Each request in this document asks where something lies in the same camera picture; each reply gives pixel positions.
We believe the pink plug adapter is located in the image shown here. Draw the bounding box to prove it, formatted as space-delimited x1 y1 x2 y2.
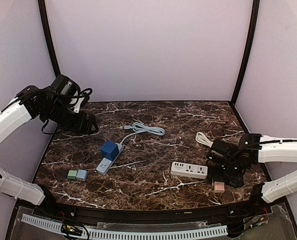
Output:
213 181 225 193

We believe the blue cube socket adapter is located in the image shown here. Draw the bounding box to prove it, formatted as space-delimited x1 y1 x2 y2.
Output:
100 140 119 161

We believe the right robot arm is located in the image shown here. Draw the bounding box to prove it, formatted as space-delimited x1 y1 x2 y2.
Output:
206 133 297 203

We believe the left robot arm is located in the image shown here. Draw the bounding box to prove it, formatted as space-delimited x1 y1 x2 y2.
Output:
0 84 99 206

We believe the light blue plug adapter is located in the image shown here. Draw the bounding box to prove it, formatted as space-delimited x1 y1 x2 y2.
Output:
76 169 88 182

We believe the green plug adapter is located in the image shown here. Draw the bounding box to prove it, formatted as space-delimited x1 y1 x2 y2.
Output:
66 170 78 181

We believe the light blue power strip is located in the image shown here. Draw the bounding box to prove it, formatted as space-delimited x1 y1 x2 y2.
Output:
96 143 123 175

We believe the white power strip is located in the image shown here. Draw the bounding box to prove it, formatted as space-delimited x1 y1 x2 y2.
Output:
170 161 208 180

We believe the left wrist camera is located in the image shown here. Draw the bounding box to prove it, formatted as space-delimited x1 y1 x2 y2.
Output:
50 74 81 96

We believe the light blue power cable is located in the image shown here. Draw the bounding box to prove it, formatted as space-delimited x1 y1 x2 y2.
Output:
119 121 166 146

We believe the black front rail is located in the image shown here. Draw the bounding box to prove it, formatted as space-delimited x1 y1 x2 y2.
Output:
35 201 266 226

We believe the grey slotted cable duct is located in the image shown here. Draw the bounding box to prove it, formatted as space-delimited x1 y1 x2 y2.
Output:
21 213 228 240

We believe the left black frame post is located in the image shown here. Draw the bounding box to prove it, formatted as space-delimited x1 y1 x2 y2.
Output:
37 0 61 77

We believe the black frame post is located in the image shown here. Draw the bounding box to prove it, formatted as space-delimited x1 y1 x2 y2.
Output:
230 0 260 108
37 0 61 77

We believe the right black frame post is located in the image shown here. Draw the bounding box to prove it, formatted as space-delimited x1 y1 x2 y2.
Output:
230 0 260 108

